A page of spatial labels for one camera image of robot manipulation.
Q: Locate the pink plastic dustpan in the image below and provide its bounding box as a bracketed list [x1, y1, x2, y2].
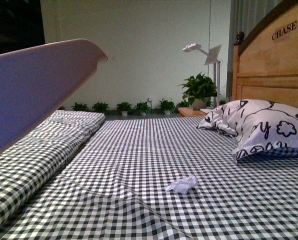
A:
[0, 39, 108, 154]

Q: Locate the small potted plant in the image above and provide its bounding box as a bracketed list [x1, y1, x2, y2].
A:
[135, 102, 151, 116]
[92, 102, 109, 113]
[117, 102, 132, 116]
[159, 98, 175, 115]
[71, 102, 90, 112]

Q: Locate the far wooden bedside table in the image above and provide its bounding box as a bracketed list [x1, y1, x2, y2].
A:
[178, 107, 207, 117]

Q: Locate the black white checkered bedsheet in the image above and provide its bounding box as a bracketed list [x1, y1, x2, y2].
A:
[0, 117, 298, 240]

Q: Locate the large potted green plant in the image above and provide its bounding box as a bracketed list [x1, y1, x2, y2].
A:
[179, 72, 217, 110]

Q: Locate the crumpled white paper ball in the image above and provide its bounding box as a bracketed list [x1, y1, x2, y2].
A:
[165, 175, 197, 194]

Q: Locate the white desk lamp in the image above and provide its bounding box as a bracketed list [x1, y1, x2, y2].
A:
[182, 43, 224, 109]

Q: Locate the white cartoon print pillow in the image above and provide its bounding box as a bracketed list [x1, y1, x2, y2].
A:
[197, 99, 298, 162]

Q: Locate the wooden bed headboard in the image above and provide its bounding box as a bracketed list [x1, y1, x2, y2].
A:
[232, 0, 298, 108]

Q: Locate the folded checkered blanket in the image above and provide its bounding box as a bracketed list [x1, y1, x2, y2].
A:
[0, 110, 105, 226]

